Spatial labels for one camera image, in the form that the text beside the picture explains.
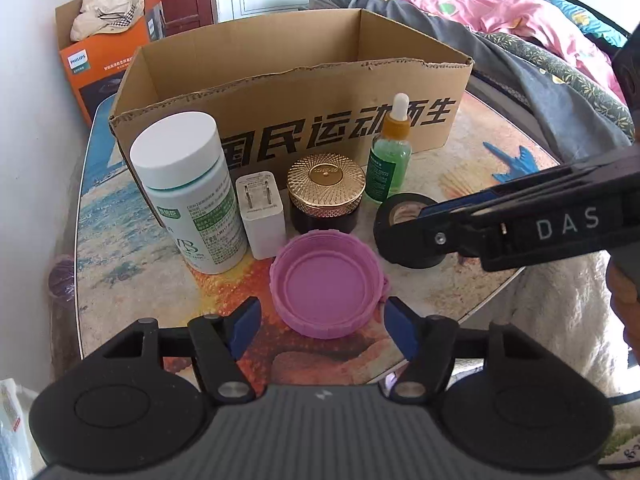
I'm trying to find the green dropper bottle orange collar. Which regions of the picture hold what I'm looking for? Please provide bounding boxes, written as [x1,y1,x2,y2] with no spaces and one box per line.
[364,93,412,203]

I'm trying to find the pink plastic lid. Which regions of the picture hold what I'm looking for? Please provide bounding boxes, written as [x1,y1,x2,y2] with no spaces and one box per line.
[269,230,390,340]

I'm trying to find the gold lid dark jar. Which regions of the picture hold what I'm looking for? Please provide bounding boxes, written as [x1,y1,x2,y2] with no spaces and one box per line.
[286,153,366,234]

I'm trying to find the white supplement bottle green label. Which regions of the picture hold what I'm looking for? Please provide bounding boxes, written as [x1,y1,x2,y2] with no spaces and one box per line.
[130,112,247,274]

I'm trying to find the black electrical tape roll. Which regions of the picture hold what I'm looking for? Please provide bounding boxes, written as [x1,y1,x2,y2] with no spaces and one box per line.
[373,193,445,269]

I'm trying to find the person's right hand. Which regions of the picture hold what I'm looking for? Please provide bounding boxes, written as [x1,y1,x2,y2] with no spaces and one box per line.
[606,260,640,361]

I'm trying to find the grey quilt on bed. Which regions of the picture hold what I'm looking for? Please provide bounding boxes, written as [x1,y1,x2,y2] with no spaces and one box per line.
[309,0,634,162]

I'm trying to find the beach print table mat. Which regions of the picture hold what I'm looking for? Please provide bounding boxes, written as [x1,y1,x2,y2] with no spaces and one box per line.
[75,96,554,388]

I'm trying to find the pink floral blanket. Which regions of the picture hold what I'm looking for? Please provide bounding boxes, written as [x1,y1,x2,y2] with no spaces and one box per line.
[406,0,624,100]

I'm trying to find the large brown cardboard box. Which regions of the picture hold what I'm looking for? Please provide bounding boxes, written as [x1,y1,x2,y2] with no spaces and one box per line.
[110,9,473,179]

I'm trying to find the white plastic bag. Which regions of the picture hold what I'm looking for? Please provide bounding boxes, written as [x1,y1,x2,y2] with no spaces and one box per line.
[0,378,44,479]

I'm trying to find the orange Philips appliance box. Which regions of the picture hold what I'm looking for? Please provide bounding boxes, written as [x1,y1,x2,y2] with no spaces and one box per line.
[55,0,165,122]

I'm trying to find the beige clothes in box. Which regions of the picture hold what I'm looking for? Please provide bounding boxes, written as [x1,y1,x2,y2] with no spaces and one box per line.
[70,0,144,42]

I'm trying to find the white usb wall charger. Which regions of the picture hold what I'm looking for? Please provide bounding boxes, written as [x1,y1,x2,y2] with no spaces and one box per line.
[235,171,286,260]

